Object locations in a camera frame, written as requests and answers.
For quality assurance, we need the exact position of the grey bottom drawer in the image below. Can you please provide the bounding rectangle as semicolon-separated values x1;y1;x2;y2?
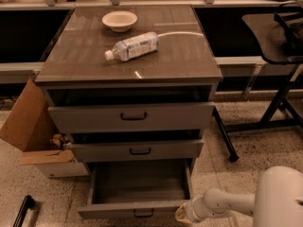
78;159;192;219

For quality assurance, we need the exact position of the grey drawer cabinet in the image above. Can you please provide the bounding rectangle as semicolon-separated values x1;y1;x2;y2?
36;6;222;166

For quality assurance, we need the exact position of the grey middle drawer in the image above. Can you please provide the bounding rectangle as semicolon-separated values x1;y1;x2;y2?
71;130;204;163

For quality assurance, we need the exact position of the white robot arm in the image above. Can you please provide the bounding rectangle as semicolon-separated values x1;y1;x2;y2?
175;166;303;227

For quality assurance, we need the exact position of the white bowl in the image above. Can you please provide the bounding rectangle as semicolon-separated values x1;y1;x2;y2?
102;11;137;32

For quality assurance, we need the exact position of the black side table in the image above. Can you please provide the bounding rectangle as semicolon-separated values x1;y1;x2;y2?
213;14;303;162

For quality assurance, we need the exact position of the open cardboard box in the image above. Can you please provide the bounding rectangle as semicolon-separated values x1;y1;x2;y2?
0;79;88;178

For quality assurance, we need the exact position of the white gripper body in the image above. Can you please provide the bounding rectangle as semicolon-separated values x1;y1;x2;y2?
186;198;207;223

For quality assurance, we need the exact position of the black handle on floor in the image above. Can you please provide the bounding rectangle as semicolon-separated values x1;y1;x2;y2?
12;195;36;227

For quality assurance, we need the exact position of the grey top drawer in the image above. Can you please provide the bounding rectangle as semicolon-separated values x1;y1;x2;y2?
48;101;214;133

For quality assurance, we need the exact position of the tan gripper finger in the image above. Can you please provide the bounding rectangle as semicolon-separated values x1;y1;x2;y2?
175;203;190;223

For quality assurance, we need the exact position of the grey drawer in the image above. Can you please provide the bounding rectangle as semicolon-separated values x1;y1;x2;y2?
48;101;214;133
78;159;192;219
71;130;204;163

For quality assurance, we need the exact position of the clear plastic water bottle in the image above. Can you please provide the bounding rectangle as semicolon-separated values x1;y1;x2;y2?
104;32;159;61

